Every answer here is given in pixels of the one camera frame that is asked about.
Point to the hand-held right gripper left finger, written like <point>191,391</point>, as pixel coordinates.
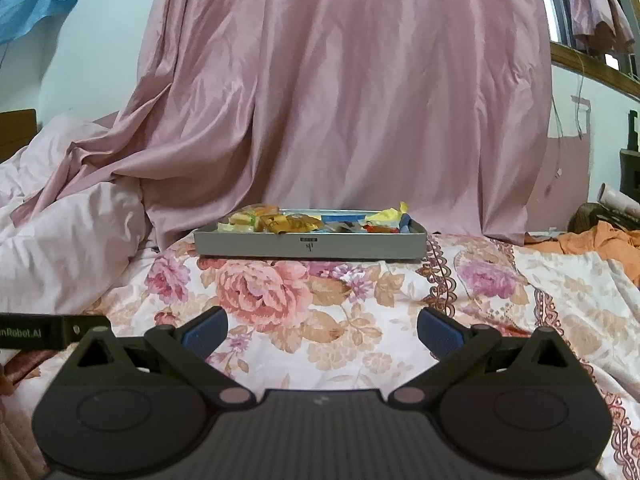
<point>205,334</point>

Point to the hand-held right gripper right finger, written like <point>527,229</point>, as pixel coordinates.
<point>440,332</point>

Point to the dark blue sachet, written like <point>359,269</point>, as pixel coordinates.
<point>406,224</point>

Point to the yellow bread packet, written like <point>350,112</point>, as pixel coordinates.
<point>245,220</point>

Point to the yellow green cracker packet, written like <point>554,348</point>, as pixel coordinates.
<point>390,214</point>

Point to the gold wrapper packet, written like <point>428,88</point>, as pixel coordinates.
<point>290,222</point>

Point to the light blue candy packet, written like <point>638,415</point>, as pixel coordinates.
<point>342,221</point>

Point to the floral bedsheet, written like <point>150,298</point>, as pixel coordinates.
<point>350,300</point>

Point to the pale pink duvet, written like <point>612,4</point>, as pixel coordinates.
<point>65,220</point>

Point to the orange cloth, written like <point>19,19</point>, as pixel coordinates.
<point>605,245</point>

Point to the wooden headboard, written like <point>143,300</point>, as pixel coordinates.
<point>17,132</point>

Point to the rolled white paper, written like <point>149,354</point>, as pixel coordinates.
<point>617,200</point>

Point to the dark wooden furniture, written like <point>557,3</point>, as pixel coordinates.
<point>631,160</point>

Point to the pink satin curtain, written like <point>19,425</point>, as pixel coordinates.
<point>350,85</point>

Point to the small pink curtain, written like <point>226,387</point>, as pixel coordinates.
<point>597,5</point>

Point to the wooden window rail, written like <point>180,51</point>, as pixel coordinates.
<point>590,67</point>

